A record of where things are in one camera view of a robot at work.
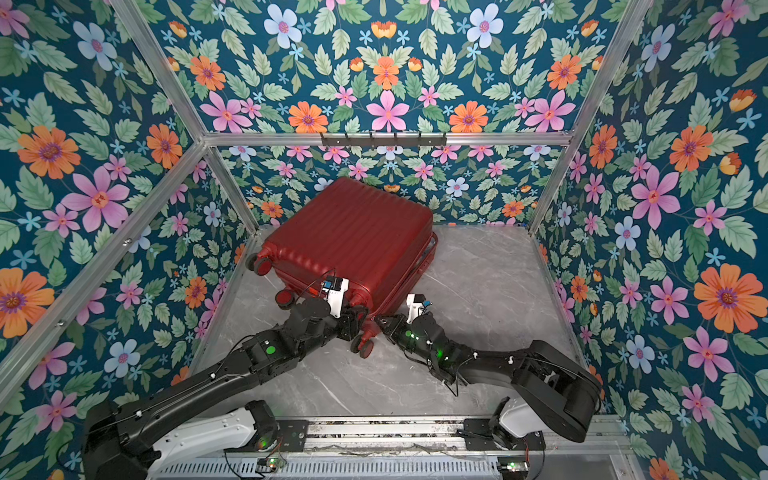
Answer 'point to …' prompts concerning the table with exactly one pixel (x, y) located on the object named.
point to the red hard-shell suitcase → (372, 234)
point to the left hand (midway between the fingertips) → (367, 305)
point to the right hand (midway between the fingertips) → (372, 318)
